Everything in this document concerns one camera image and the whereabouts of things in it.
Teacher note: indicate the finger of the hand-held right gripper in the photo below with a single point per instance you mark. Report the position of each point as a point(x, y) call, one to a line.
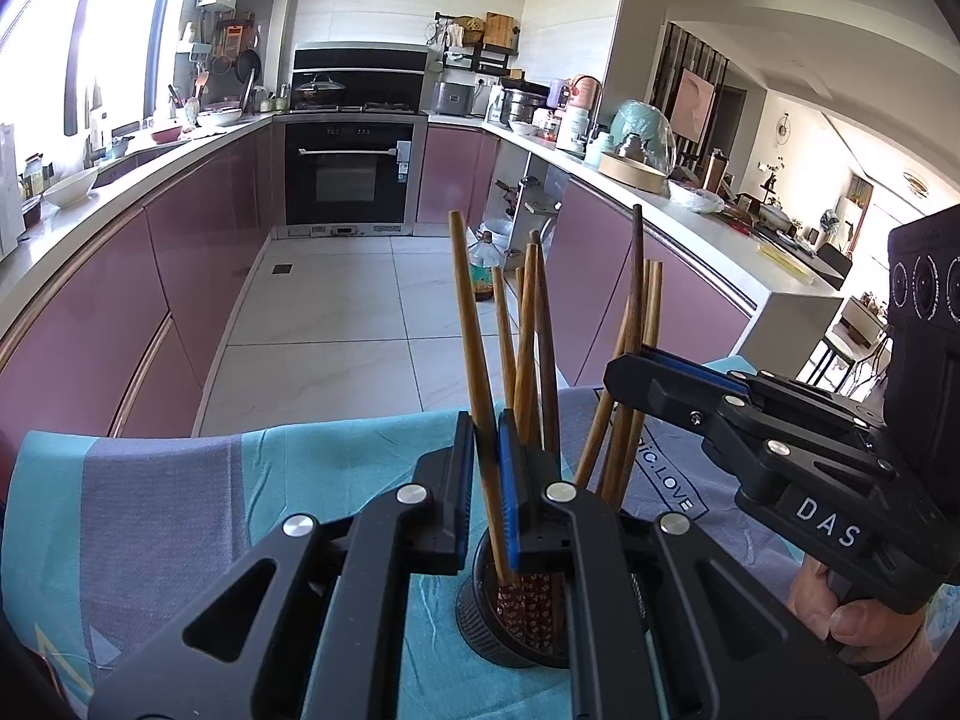
point(660, 397)
point(697, 371)

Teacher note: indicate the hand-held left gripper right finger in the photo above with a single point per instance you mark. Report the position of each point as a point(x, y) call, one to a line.
point(510, 510)

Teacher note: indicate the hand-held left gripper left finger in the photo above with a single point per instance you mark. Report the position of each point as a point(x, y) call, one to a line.
point(459, 495)

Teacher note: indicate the black mesh holder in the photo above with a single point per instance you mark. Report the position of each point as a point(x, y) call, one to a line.
point(480, 630)

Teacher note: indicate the bunch of bamboo chopsticks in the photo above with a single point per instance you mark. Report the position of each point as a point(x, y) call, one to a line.
point(527, 345)

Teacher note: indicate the plain bamboo chopstick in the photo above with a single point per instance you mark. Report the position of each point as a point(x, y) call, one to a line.
point(466, 315)

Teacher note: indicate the person's right hand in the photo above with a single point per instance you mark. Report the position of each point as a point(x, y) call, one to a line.
point(855, 630)

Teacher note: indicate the pink base cabinets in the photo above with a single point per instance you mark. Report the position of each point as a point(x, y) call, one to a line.
point(712, 315)
point(112, 315)

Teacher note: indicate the yellow tray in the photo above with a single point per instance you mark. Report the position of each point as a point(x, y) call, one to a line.
point(784, 264)

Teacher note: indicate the dining chair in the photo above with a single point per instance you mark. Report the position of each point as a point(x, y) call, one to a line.
point(855, 330)

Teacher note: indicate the bowl in plastic bag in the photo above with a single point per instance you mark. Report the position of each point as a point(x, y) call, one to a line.
point(696, 197)

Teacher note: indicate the bamboo steamer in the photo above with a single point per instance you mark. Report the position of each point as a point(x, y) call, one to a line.
point(630, 174)

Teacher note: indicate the cooking oil bottle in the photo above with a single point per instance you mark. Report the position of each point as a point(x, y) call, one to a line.
point(486, 270)

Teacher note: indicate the glass dome food cover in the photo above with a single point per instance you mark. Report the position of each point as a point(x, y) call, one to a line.
point(641, 124)

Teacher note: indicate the framed painting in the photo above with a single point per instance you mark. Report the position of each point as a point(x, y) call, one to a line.
point(691, 105)

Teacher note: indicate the white plastic bottle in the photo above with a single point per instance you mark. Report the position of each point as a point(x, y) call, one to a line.
point(571, 131)

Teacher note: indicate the pink thermos jug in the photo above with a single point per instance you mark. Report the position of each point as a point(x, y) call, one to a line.
point(583, 94)

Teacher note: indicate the teal and grey blanket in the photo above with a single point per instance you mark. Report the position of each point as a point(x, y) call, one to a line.
point(150, 540)

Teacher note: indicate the stainless steel pot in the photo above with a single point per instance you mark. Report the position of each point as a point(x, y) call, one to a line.
point(521, 106)

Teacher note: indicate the black built-in oven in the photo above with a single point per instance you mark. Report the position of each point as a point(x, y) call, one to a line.
point(349, 172)

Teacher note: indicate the wooden cutting board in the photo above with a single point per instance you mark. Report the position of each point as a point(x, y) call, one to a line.
point(500, 30)

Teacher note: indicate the pot with glass lid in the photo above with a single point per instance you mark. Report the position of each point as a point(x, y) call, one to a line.
point(319, 90)

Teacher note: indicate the black range hood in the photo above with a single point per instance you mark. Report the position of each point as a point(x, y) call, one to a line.
point(360, 67)

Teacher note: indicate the white bowl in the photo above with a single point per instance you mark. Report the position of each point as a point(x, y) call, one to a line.
point(219, 118)
point(71, 189)

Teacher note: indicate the red bowl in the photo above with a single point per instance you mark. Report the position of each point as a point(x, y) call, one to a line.
point(166, 136)

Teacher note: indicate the frying pan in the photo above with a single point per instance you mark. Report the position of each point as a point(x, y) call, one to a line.
point(248, 67)

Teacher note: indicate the glass jar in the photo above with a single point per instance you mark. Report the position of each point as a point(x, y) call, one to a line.
point(34, 178)

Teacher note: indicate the kitchen window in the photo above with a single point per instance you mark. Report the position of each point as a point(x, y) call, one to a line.
point(45, 30)

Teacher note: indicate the wall clock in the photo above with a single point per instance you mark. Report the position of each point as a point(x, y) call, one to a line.
point(784, 129)

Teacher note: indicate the black wall rack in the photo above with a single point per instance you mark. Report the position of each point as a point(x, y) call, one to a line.
point(480, 60)

